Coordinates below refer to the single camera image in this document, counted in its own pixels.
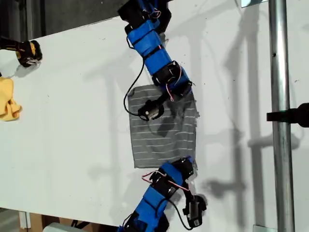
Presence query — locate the grey white-striped towel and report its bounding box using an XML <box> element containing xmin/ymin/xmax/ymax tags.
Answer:
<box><xmin>127</xmin><ymin>84</ymin><xmax>200</xmax><ymax>178</ymax></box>

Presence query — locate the black camera box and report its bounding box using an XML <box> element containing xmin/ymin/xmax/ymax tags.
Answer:
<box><xmin>183</xmin><ymin>194</ymin><xmax>208</xmax><ymax>228</ymax></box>
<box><xmin>137</xmin><ymin>100</ymin><xmax>165</xmax><ymax>121</ymax></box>

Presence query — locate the yellow cloth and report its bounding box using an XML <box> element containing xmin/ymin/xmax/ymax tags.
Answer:
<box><xmin>0</xmin><ymin>76</ymin><xmax>23</xmax><ymax>121</ymax></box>

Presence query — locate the black clamp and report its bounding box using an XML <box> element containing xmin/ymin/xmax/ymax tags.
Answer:
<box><xmin>267</xmin><ymin>102</ymin><xmax>309</xmax><ymax>128</ymax></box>

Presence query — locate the brown cardboard box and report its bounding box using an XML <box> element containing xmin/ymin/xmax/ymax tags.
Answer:
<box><xmin>28</xmin><ymin>212</ymin><xmax>116</xmax><ymax>232</ymax></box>

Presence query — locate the black camera cable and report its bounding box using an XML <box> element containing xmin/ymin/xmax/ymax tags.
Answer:
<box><xmin>123</xmin><ymin>65</ymin><xmax>146</xmax><ymax>117</ymax></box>
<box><xmin>169</xmin><ymin>200</ymin><xmax>194</xmax><ymax>231</ymax></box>

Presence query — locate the black camera stalk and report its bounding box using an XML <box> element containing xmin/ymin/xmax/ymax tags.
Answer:
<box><xmin>180</xmin><ymin>181</ymin><xmax>197</xmax><ymax>201</ymax></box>
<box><xmin>154</xmin><ymin>93</ymin><xmax>170</xmax><ymax>107</ymax></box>

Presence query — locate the steel post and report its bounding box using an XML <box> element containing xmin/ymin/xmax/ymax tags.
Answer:
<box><xmin>268</xmin><ymin>0</ymin><xmax>295</xmax><ymax>232</ymax></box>

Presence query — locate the black and yellow tool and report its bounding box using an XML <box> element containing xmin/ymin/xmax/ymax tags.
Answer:
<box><xmin>0</xmin><ymin>36</ymin><xmax>43</xmax><ymax>68</ymax></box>

